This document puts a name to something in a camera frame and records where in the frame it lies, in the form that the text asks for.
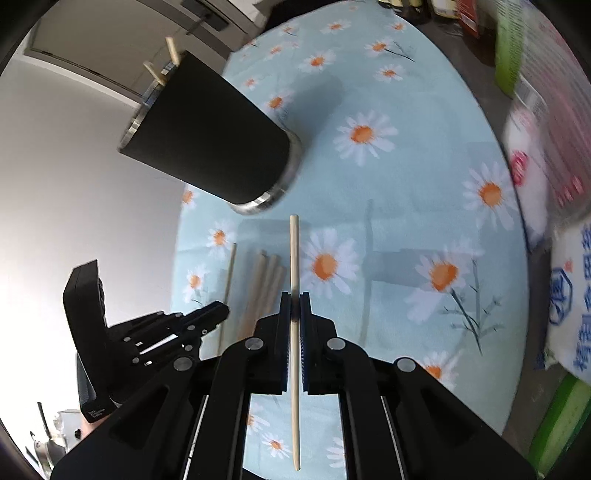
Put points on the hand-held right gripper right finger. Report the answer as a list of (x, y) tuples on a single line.
[(307, 341)]

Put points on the grey door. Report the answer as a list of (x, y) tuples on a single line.
[(115, 32)]

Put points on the green plastic bag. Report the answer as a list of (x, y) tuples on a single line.
[(565, 424)]

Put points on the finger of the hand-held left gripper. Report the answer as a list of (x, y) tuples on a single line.
[(187, 342), (203, 311)]

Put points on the blue and white salt bag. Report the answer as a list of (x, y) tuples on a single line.
[(572, 314)]

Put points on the metal pot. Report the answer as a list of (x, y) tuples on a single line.
[(46, 454)]

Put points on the black cylindrical utensil holder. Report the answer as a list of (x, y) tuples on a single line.
[(207, 138)]

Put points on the green label bottle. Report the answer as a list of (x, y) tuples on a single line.
[(512, 46)]

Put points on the yellow cap white label bottle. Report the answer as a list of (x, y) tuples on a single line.
[(444, 8)]

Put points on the row of wooden chopsticks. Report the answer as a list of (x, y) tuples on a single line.
[(265, 286)]

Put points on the white and pink bag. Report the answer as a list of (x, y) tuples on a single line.
[(549, 138)]

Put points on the blue daisy print tablecloth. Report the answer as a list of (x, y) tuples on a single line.
[(392, 207)]

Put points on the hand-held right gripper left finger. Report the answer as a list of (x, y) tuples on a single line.
[(285, 341)]

